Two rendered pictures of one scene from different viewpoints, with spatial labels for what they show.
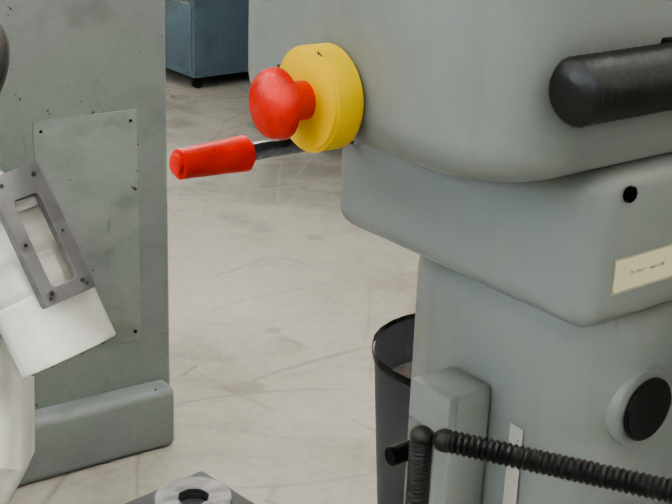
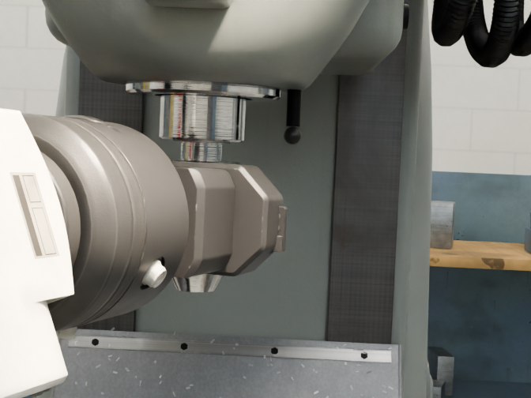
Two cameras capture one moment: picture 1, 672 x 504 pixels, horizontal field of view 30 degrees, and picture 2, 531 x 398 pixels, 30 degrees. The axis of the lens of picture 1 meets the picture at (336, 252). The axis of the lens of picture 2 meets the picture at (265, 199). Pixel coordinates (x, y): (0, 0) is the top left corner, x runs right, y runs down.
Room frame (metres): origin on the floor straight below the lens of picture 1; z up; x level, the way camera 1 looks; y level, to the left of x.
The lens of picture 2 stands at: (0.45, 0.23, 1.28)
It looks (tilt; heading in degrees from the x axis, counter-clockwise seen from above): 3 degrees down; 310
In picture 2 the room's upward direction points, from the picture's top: 3 degrees clockwise
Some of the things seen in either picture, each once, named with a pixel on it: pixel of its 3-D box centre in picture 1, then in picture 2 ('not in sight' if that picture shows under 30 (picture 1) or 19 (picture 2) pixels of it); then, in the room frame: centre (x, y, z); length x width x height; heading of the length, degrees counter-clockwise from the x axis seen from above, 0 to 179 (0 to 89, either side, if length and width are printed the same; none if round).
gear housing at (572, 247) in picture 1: (624, 163); not in sight; (0.86, -0.20, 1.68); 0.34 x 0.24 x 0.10; 128
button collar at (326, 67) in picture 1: (318, 97); not in sight; (0.69, 0.01, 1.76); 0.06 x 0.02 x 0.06; 38
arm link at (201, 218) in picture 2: not in sight; (120, 223); (0.80, -0.08, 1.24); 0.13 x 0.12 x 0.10; 20
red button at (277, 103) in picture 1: (284, 102); not in sight; (0.67, 0.03, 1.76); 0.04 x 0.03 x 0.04; 38
